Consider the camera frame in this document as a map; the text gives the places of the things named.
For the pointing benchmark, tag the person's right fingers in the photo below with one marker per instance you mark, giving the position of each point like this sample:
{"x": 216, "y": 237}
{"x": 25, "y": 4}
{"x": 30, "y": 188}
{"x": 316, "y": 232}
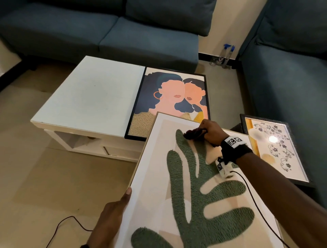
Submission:
{"x": 204, "y": 126}

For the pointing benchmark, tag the person's right forearm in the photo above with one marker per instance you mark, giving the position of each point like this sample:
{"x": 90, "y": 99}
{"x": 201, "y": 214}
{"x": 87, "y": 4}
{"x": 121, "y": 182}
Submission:
{"x": 286, "y": 199}

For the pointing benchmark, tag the framed green leaf picture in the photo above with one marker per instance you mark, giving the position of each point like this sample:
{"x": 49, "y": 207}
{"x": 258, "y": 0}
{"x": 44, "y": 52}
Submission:
{"x": 158, "y": 178}

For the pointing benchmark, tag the framed two faces picture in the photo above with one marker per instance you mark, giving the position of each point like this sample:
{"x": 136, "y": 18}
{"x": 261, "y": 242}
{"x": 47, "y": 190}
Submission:
{"x": 168, "y": 97}

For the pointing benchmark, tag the long blue sofa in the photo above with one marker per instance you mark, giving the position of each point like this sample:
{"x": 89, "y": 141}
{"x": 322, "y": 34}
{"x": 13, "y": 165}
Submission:
{"x": 76, "y": 30}

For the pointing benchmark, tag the blue sofa back cushion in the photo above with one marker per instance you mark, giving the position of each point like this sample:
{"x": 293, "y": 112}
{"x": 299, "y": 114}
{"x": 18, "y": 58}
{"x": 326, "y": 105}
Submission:
{"x": 173, "y": 15}

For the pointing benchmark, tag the person's left thumb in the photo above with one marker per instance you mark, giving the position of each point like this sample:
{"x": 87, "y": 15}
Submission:
{"x": 126, "y": 196}

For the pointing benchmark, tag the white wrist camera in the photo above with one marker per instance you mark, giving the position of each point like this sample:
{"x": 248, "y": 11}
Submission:
{"x": 224, "y": 167}

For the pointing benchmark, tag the framed floral picture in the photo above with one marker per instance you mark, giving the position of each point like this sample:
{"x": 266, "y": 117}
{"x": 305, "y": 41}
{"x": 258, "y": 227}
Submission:
{"x": 281, "y": 153}

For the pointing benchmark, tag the person's left hand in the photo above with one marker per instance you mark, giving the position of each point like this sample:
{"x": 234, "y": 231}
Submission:
{"x": 107, "y": 224}

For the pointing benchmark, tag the clear spray bottle blue top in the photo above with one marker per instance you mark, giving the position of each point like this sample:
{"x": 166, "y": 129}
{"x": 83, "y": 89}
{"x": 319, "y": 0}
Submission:
{"x": 217, "y": 57}
{"x": 228, "y": 58}

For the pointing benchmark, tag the person's right hand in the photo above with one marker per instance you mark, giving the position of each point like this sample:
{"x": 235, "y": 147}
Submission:
{"x": 216, "y": 132}

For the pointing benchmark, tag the white coffee table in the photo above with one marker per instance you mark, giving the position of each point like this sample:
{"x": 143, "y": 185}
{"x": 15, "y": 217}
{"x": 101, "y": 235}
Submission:
{"x": 92, "y": 97}

